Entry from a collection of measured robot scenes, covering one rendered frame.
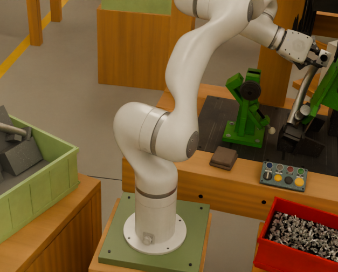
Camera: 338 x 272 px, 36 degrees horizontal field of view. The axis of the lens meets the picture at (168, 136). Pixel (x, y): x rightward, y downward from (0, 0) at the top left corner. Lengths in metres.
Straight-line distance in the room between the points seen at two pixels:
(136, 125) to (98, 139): 2.24
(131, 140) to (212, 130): 0.74
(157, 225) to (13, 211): 0.47
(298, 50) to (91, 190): 0.88
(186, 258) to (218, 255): 1.26
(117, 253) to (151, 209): 0.18
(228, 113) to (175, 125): 0.89
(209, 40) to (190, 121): 0.23
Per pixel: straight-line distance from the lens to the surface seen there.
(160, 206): 1.45
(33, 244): 1.71
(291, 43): 1.89
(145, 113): 1.33
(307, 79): 2.01
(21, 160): 1.89
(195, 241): 1.58
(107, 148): 3.47
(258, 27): 1.86
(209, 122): 2.08
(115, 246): 1.56
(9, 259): 1.68
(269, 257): 1.61
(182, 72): 1.35
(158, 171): 1.40
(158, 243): 1.55
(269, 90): 2.28
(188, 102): 1.32
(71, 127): 3.70
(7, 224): 1.71
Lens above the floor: 1.99
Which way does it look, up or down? 33 degrees down
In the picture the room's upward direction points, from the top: 4 degrees clockwise
